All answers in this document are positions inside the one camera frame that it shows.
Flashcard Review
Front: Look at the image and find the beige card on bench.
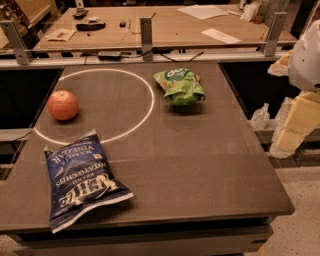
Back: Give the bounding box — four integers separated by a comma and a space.
45, 28, 76, 42

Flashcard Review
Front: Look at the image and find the white paper sheet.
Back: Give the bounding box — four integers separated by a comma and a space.
178, 5, 228, 20

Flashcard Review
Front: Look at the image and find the metal bracket post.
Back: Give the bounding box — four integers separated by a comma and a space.
140, 17, 153, 61
0, 20, 32, 65
261, 11, 288, 57

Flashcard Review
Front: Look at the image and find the small white paper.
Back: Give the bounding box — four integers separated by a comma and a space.
202, 28, 240, 44

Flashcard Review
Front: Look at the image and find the small black block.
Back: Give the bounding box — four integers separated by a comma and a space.
119, 21, 126, 27

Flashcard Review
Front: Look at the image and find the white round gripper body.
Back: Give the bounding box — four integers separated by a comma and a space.
288, 20, 320, 91

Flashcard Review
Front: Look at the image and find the white crumpled cloth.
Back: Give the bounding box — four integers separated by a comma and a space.
240, 0, 261, 21

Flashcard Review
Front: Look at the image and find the middle metal bracket post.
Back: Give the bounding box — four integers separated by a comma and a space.
140, 17, 153, 61

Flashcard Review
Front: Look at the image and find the left metal bracket post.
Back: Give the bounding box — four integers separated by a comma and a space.
0, 20, 32, 65

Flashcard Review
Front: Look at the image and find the green rice chip bag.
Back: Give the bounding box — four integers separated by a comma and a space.
153, 68, 205, 106

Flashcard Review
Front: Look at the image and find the dark tool at back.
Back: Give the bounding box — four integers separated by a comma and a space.
73, 9, 88, 19

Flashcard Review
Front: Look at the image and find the blue potato chip bag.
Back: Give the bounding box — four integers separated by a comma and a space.
44, 130, 133, 234

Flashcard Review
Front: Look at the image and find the clear plastic bottle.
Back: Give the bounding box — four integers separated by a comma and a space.
250, 103, 270, 130

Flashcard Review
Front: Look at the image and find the right metal bracket post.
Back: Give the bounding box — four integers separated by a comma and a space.
261, 11, 288, 57

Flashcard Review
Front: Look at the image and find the red apple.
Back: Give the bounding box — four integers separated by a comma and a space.
48, 90, 79, 121

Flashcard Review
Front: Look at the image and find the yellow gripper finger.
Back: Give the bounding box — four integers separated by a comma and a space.
270, 91, 320, 159
267, 51, 291, 77

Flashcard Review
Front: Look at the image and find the black power adapter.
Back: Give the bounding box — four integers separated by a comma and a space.
98, 51, 121, 61

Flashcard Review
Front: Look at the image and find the black tool on bench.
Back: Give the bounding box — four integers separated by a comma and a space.
76, 23, 106, 31

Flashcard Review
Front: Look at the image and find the black cable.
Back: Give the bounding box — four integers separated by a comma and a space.
120, 49, 205, 63

